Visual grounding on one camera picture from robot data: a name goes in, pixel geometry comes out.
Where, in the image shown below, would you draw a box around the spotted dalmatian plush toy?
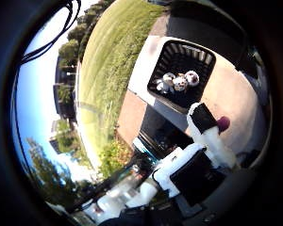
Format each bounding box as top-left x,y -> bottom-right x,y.
173,70 -> 201,93

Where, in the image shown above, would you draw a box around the black slatted plastic basket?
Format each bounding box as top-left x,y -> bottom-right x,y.
146,39 -> 217,115

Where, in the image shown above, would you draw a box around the thin black cables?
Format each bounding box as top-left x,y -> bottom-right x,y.
11,0 -> 83,177

